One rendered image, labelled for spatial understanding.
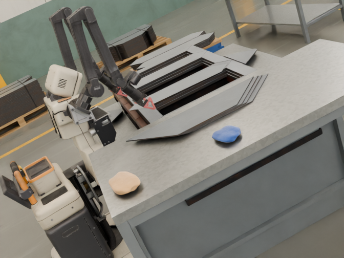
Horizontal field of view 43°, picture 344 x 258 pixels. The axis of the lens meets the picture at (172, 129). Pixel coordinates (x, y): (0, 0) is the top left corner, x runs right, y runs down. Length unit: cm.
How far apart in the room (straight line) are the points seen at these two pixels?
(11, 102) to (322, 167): 514
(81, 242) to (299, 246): 123
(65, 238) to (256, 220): 105
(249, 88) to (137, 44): 546
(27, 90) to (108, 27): 360
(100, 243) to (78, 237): 14
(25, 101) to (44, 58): 286
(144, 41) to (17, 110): 231
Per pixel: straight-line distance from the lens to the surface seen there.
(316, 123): 172
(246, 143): 161
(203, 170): 155
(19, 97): 687
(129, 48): 732
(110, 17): 997
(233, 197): 241
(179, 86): 292
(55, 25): 264
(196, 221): 239
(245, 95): 194
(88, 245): 252
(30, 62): 961
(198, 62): 335
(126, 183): 160
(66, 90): 239
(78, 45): 223
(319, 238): 270
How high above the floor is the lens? 184
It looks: 24 degrees down
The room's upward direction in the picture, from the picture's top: 23 degrees counter-clockwise
